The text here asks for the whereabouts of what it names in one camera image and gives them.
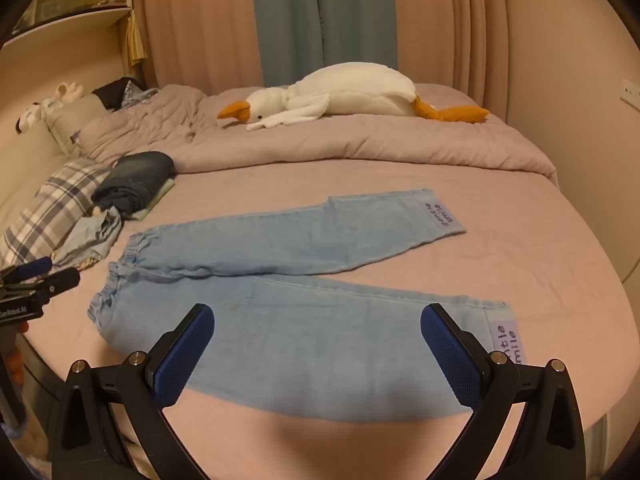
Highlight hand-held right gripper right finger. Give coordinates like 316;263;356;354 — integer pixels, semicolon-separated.
420;303;587;480

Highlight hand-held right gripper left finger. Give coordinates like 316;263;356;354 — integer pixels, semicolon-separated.
50;303;216;480

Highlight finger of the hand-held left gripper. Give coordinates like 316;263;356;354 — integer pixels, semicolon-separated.
0;256;54;283
10;266;82;306

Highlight light blue denim pants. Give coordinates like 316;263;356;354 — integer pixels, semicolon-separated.
89;188;526;423

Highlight crumpled light blue clothes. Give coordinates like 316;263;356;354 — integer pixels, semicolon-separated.
50;205;123;268

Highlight plaid pillow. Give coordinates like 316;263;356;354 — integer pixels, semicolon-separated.
0;158;118;271

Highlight light green folded cloth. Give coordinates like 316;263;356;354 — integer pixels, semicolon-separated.
122;177;177;222

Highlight dark folded jeans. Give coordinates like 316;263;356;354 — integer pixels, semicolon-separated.
91;151;175;221

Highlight white plush dog toy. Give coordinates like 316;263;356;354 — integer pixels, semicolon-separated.
15;100;56;135

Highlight beige pillow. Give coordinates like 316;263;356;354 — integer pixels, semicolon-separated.
45;94;113;158

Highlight cream plush toy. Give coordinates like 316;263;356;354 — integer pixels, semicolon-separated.
52;81;85;106

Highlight black garment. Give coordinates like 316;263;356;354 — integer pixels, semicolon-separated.
91;77;138;111

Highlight checked shirt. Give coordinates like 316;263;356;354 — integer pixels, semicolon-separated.
120;82;161;110

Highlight pink quilted duvet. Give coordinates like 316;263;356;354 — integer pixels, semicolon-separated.
79;82;560;188

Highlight yellow hanging cloth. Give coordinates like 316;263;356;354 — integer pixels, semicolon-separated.
125;12;147;67

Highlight wooden shelf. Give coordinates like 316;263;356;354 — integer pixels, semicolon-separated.
0;0;133;51

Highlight white goose plush toy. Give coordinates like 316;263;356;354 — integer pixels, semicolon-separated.
216;62;491;132

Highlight pink curtain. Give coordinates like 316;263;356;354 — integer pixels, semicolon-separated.
131;0;266;92
395;0;507;111

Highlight teal curtain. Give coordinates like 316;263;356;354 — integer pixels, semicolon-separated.
248;0;403;88

